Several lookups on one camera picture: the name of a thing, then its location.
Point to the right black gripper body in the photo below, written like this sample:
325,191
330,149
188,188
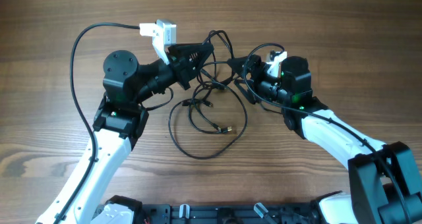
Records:
262,78

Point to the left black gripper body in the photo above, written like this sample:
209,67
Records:
179,68

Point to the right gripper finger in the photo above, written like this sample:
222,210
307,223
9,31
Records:
246,92
237,64

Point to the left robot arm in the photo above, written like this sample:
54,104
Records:
119,122

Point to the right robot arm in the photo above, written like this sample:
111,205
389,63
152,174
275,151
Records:
384,180

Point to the black base frame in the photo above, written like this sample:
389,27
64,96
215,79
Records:
227,214

